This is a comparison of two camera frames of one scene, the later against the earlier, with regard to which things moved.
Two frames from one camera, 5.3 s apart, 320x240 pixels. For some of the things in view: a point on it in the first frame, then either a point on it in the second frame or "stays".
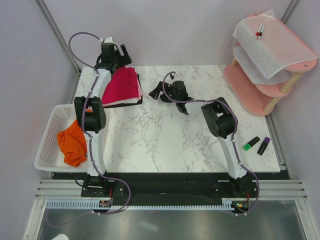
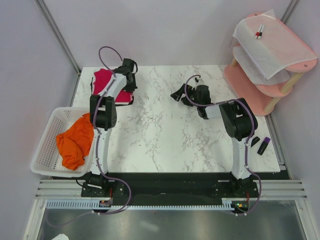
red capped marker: (257, 33) stays
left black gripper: (124, 60) -> (131, 88)
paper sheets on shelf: (248, 68) stays
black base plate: (170, 186) stays
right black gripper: (154, 94) -> (177, 95)
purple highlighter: (263, 146) stays
